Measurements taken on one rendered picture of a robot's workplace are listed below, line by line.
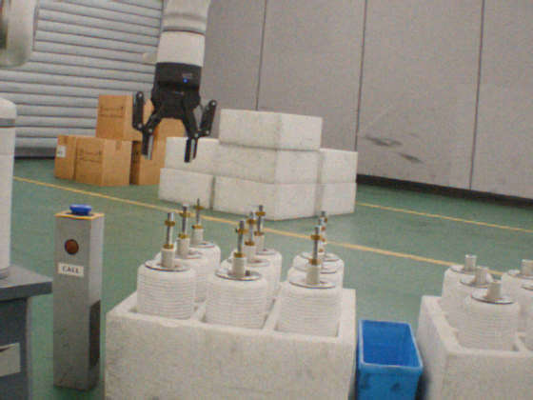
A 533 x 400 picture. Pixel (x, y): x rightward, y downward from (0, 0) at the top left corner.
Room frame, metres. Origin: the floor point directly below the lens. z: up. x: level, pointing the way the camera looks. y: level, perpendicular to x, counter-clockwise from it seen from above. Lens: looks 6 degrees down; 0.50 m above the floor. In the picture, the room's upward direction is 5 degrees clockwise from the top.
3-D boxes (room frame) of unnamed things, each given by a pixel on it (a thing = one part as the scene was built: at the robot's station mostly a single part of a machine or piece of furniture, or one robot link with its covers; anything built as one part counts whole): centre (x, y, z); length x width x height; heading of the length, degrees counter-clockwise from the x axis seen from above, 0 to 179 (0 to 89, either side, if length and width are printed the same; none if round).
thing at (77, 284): (1.22, 0.31, 0.16); 0.07 x 0.07 x 0.31; 84
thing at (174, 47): (1.17, 0.16, 0.61); 0.11 x 0.09 x 0.06; 27
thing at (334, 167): (4.28, -0.26, 0.27); 0.39 x 0.39 x 0.18; 55
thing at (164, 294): (1.16, 0.15, 0.16); 0.10 x 0.10 x 0.18
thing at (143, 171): (5.05, 0.89, 0.15); 0.30 x 0.24 x 0.30; 54
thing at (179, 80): (1.15, 0.15, 0.54); 0.08 x 0.08 x 0.09
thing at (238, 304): (1.14, 0.03, 0.16); 0.10 x 0.10 x 0.18
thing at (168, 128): (5.21, 0.80, 0.45); 0.30 x 0.24 x 0.30; 51
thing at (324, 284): (1.13, -0.09, 0.25); 0.08 x 0.08 x 0.01
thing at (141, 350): (1.26, 0.02, 0.09); 0.39 x 0.39 x 0.18; 84
